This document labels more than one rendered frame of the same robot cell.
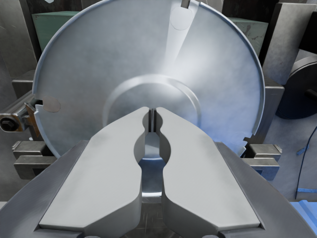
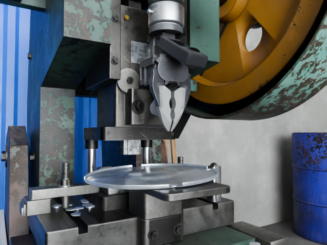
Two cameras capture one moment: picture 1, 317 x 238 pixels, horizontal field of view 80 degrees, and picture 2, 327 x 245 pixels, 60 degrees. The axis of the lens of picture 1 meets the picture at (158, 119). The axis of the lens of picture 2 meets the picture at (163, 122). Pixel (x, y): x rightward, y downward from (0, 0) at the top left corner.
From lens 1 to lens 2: 0.53 m
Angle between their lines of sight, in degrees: 67
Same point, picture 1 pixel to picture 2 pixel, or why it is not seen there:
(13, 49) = (250, 227)
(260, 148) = (43, 207)
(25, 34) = (250, 233)
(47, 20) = (245, 238)
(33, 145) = not seen: hidden behind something
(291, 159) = not seen: outside the picture
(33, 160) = not seen: hidden behind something
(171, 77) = (158, 179)
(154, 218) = (148, 118)
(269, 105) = (52, 225)
